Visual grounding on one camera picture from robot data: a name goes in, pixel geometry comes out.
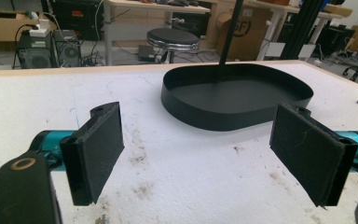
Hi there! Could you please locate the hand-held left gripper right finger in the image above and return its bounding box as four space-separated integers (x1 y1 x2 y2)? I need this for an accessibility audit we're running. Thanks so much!
268 102 358 208

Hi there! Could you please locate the black stand pole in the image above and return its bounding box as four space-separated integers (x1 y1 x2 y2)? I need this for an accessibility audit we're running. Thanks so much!
218 0 245 67

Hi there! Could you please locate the flat cardboard box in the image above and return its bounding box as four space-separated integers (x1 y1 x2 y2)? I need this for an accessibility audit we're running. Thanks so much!
0 12 45 43

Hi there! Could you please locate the cardboard box with round logo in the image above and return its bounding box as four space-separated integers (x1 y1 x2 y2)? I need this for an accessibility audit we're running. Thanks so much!
214 5 278 62

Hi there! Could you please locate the black metal frame post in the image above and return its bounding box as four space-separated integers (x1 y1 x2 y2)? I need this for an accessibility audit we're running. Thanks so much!
280 0 324 61

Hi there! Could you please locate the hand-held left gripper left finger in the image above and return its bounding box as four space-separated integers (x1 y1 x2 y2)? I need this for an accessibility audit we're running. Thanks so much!
59 101 126 207

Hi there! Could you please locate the grey computer tower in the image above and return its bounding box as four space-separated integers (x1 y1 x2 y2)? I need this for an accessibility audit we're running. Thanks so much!
52 29 83 68

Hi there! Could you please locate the white-legged long table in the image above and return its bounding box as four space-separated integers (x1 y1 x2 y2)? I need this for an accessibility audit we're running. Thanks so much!
244 0 353 62

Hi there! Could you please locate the white power adapter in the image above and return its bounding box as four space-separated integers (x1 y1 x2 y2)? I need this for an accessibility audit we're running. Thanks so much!
28 19 51 38

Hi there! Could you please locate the black equipment case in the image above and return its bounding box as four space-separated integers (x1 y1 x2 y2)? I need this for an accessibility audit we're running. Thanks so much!
48 0 105 42

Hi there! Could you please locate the black oval tray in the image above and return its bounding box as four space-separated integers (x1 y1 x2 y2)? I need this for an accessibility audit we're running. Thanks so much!
160 63 314 133

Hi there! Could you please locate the black round stool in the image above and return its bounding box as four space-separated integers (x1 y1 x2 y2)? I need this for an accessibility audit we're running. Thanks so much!
146 27 200 64

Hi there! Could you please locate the black cabinet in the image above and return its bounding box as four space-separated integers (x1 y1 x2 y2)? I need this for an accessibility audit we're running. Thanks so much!
316 25 356 58

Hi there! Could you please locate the small grey floor box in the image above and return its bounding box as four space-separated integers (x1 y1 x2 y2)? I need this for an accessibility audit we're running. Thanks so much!
137 44 157 63

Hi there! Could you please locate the black computer tower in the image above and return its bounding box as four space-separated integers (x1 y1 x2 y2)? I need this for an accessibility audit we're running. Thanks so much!
14 31 56 70

